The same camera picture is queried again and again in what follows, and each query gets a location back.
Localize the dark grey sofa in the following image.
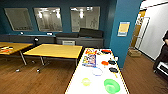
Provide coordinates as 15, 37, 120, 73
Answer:
55, 28, 105, 49

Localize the black paddle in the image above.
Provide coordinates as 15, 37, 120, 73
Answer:
108, 67, 120, 75
108, 59, 117, 66

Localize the yellow wooden table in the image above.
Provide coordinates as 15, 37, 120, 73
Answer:
0, 41, 34, 67
23, 43, 84, 73

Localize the colourful game box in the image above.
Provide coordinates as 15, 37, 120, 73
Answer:
82, 54, 98, 68

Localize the yellow air hockey table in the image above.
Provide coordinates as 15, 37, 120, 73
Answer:
64, 47, 131, 94

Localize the small yellow bowl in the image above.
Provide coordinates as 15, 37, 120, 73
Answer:
81, 77, 92, 87

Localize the interior glass window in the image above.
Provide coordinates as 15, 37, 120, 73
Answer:
3, 7, 34, 33
33, 7, 63, 33
69, 5, 101, 33

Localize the red black striker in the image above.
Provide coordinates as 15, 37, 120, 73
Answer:
100, 49, 113, 55

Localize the brown cardboard box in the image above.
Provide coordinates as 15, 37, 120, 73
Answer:
128, 48, 141, 58

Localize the yellow wall notice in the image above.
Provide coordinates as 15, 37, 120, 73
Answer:
117, 21, 131, 37

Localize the person in black shirt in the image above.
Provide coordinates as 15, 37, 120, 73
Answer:
153, 29, 168, 73

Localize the green plastic bowl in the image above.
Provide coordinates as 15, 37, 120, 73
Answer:
103, 78, 121, 94

